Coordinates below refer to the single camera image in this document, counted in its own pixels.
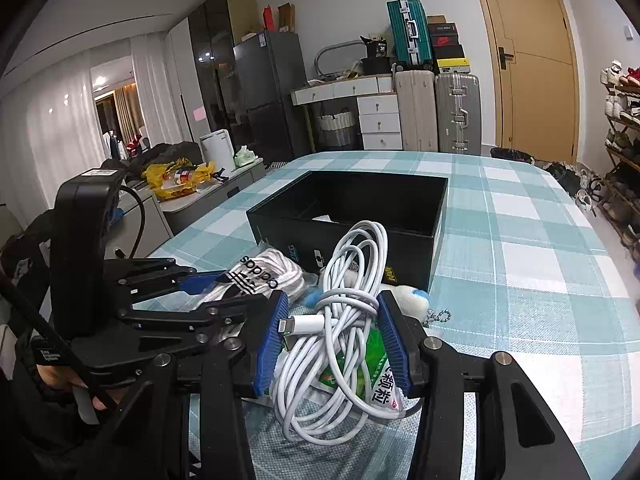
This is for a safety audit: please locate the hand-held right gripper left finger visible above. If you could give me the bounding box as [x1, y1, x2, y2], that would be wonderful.
[92, 291, 291, 480]

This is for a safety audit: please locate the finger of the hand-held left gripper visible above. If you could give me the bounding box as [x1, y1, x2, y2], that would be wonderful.
[106, 257, 231, 307]
[119, 293, 274, 347]

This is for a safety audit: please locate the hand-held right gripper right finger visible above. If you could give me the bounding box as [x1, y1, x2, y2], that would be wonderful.
[376, 290, 592, 480]

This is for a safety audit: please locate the green medicine packet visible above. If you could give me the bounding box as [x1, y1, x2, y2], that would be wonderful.
[300, 327, 417, 426]

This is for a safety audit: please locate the white plush toy with keychain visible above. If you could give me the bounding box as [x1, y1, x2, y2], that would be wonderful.
[300, 262, 453, 336]

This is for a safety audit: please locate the white striped sock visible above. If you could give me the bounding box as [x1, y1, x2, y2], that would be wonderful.
[195, 248, 307, 311]

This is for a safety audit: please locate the black cardboard box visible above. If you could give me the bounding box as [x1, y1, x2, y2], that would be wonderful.
[246, 170, 449, 295]

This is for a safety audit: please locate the white charging cable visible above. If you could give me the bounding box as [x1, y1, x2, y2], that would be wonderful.
[272, 220, 422, 446]

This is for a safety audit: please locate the person's left forearm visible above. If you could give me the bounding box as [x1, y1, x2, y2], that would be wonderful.
[0, 330, 117, 480]

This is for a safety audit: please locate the light green soft item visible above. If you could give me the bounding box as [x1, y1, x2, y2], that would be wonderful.
[234, 145, 264, 168]

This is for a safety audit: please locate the person's left hand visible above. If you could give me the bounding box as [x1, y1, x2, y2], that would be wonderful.
[36, 363, 118, 412]

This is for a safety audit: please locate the grey coffee table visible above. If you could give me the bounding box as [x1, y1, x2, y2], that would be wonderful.
[150, 157, 267, 235]

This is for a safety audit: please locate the yellow plastic bag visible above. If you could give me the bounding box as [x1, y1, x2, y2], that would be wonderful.
[141, 157, 219, 199]

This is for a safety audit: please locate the white air purifier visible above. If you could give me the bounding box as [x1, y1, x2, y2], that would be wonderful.
[200, 129, 236, 171]

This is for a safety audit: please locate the dark clothes pile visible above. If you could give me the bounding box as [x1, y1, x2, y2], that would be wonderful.
[125, 141, 202, 177]

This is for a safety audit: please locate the teal checkered tablecloth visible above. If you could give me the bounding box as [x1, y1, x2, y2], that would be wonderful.
[145, 151, 640, 480]

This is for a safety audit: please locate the white curtain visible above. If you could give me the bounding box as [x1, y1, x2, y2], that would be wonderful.
[131, 34, 174, 147]

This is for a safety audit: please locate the dark grey fridge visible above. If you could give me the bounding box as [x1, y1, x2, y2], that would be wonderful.
[232, 30, 313, 166]

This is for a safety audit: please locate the woven laundry basket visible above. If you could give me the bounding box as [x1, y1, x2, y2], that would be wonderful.
[315, 110, 359, 152]

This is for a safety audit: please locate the tall dark glass cabinet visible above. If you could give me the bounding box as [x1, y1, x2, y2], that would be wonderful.
[187, 0, 260, 158]

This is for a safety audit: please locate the black round basket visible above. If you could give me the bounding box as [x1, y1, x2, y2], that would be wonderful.
[490, 147, 534, 164]

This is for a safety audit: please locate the white desk with drawers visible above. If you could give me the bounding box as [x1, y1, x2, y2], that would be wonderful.
[291, 75, 404, 154]

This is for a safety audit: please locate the beige suitcase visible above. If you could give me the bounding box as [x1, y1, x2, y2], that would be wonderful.
[393, 69, 440, 153]

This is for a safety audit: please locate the silver suitcase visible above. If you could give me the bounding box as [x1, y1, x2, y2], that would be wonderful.
[435, 72, 484, 156]

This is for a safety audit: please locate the group of shoes on floor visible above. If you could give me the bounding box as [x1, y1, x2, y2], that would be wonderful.
[535, 160, 601, 217]

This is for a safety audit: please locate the black bag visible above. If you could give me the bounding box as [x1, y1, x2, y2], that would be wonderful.
[360, 35, 394, 76]

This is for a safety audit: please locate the yellow and black shoe box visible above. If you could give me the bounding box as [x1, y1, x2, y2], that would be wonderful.
[436, 57, 471, 75]

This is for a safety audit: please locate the wooden shoe rack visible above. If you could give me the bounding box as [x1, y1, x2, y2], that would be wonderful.
[601, 60, 640, 243]

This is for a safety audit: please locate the wooden door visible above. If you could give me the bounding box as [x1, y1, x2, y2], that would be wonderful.
[467, 0, 581, 163]

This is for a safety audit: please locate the teal suitcase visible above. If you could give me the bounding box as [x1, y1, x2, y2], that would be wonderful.
[386, 0, 434, 71]

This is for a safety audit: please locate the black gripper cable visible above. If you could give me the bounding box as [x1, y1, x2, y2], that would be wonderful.
[119, 187, 147, 262]

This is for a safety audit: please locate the oval grey frame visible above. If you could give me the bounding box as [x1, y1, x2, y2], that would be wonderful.
[314, 40, 372, 81]

